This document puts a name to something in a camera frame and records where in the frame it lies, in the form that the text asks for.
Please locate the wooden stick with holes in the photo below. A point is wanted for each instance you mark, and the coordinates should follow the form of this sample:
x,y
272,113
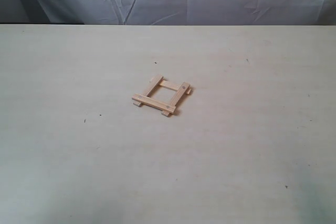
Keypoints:
x,y
179,93
154,103

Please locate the plain wooden stick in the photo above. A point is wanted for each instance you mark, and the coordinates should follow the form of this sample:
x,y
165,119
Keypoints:
x,y
149,89
172,86

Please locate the plain wooden stick top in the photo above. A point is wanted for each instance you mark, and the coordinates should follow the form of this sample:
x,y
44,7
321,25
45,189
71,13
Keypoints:
x,y
172,86

